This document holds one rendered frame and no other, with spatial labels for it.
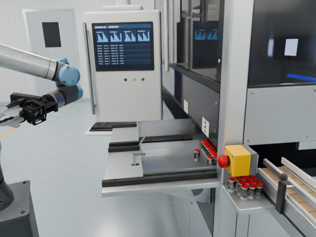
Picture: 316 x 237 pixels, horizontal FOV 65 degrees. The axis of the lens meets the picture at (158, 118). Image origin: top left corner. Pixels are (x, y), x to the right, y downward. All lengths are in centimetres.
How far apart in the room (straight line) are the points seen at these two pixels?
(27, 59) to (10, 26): 584
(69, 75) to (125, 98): 85
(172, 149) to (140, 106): 70
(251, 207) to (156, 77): 115
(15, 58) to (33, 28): 566
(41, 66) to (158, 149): 58
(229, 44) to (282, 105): 26
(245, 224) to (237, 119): 40
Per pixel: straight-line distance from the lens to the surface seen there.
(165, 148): 113
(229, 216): 97
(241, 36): 78
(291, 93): 88
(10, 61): 96
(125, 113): 179
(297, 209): 75
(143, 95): 174
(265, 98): 84
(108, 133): 161
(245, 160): 76
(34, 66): 96
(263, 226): 107
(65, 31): 642
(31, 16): 663
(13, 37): 678
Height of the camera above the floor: 134
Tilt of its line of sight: 17 degrees down
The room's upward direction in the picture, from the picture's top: 1 degrees counter-clockwise
